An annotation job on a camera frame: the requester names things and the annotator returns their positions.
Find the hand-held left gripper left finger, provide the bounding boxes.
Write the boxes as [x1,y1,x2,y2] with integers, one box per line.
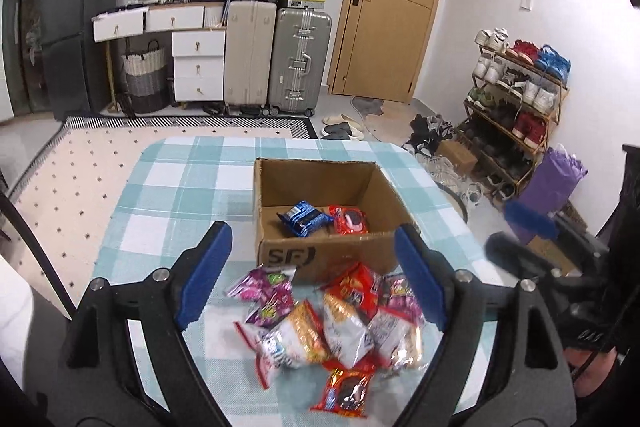
[47,221,234,427]

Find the dark grey refrigerator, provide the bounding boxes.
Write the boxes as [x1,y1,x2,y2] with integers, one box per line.
[40,0,127,120]

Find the wooden shoe rack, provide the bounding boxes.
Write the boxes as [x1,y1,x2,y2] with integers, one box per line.
[462,29,571,208]

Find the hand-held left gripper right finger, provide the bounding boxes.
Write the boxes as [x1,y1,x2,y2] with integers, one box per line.
[393,224,579,427]

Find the flat cardboard carton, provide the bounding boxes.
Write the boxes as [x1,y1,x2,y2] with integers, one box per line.
[527,202,590,277]

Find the small cardboard box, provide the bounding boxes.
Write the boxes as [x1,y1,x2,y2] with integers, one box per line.
[436,139,479,176]

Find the purple packet with green print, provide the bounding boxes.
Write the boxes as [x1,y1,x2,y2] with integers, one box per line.
[244,291,297,329]

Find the pile of dark shoes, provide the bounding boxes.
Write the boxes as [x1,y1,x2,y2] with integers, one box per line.
[404,113,457,156]

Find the person's right forearm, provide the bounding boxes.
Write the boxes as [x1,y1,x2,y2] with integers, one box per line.
[567,347,627,404]

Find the wooden door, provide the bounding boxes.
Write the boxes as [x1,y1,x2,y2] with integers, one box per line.
[327,0,453,104]

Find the white and red snack packet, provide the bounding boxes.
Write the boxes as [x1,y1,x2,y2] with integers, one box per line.
[235,301,332,389]

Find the silver suitcase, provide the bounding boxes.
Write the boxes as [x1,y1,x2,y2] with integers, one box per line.
[269,8,333,116]

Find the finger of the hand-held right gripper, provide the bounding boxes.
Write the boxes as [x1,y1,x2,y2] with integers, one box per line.
[505,199,608,258]
[485,232,557,284]

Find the group of assorted shoes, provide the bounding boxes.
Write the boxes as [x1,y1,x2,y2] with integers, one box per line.
[467,28,571,202]

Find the dark glass door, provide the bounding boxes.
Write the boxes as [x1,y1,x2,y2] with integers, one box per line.
[0,0,51,118]

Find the beige suitcase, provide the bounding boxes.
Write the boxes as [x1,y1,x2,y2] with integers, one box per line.
[223,1,277,110]

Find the blue snack packet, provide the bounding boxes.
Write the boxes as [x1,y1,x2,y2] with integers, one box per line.
[277,201,334,238]

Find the red packet with dark print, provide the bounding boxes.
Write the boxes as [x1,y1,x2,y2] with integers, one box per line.
[310,359,377,414]

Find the woven laundry basket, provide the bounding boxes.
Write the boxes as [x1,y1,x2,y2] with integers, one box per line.
[121,39,168,114]

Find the purple packet with colourful print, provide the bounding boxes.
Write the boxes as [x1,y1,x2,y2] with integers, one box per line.
[384,273,426,323]

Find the brown cardboard box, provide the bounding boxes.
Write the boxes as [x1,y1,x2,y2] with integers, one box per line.
[252,157,421,285]

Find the pair of clear shoes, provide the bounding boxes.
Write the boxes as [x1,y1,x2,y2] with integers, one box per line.
[424,154,484,208]

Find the teal checked tablecloth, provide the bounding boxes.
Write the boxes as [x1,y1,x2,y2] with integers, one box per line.
[92,137,507,427]

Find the large red snack packet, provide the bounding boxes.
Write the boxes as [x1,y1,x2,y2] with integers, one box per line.
[319,262,387,320]

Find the small red snack packet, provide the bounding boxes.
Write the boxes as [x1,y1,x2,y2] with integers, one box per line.
[328,205,371,236]

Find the white dresser with drawers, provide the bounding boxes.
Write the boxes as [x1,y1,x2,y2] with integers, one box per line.
[92,2,227,104]

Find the purple packet with white label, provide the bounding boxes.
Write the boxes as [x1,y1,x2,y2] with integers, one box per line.
[226,269,297,304]

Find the beige dotted rug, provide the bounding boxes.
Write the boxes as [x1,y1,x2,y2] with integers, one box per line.
[0,116,319,314]

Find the wooden handled broom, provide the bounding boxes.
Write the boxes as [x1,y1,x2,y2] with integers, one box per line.
[104,39,132,115]

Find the purple bag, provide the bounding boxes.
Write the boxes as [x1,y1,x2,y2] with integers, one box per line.
[515,147,588,244]

